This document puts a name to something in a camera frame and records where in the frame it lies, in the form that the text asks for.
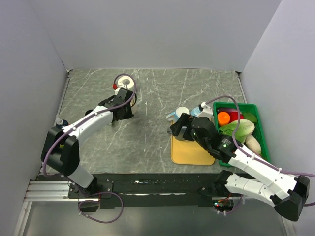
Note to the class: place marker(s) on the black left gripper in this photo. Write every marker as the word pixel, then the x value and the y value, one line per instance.
pixel 128 115

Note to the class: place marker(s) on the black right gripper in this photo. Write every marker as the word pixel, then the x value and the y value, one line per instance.
pixel 185 120

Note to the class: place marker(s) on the grey blue mug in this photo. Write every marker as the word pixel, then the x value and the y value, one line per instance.
pixel 177 132

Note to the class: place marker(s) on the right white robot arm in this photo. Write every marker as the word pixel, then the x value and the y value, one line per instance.
pixel 286 193

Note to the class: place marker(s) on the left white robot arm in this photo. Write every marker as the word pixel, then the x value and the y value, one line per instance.
pixel 61 147

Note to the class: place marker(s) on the light blue white mug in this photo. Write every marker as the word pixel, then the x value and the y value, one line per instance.
pixel 175 115

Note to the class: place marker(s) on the light blue faceted mug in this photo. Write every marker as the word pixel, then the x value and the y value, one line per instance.
pixel 195 111

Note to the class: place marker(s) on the white paper towel roll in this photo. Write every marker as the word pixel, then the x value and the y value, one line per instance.
pixel 125 87

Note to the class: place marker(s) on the yellow tray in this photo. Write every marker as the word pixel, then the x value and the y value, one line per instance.
pixel 189 153

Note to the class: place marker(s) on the orange toy fruit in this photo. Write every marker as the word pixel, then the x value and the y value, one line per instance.
pixel 223 118

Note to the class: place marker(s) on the dark purple toy eggplant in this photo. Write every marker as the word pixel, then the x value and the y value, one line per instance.
pixel 225 109

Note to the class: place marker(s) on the red toy pepper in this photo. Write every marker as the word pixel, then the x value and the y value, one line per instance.
pixel 234 116

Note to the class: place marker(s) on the green toy cabbage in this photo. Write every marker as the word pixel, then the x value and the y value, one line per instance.
pixel 245 129

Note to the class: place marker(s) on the green toy vegetable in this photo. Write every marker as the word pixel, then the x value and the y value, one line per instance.
pixel 249 116

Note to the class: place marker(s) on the orange juice bottle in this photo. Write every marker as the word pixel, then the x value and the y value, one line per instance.
pixel 60 123

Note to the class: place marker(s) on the white toy radish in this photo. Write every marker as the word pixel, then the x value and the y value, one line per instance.
pixel 252 144

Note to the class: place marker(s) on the green plastic bin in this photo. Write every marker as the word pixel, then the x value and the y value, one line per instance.
pixel 258 132

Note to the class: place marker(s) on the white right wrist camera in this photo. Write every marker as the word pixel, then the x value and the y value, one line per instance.
pixel 204 110

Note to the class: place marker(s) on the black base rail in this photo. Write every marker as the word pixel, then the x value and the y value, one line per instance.
pixel 153 190

